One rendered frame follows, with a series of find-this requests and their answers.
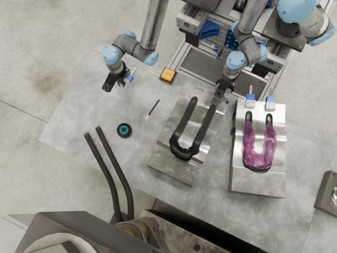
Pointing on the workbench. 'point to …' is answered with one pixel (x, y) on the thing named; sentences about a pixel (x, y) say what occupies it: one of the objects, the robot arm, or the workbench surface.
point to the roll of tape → (125, 132)
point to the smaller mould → (328, 194)
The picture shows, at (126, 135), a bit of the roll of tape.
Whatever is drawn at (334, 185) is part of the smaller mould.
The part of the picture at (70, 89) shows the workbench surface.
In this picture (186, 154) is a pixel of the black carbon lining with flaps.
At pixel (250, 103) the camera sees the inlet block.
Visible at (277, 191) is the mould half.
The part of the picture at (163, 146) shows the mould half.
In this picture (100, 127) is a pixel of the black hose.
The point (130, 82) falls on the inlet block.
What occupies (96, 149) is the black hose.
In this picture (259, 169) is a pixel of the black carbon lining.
